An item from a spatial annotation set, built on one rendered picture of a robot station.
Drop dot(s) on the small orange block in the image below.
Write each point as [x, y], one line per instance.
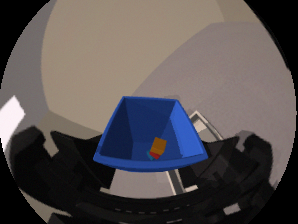
[159, 146]

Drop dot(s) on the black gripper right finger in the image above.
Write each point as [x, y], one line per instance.
[190, 174]

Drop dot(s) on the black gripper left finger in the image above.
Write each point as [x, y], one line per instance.
[84, 150]

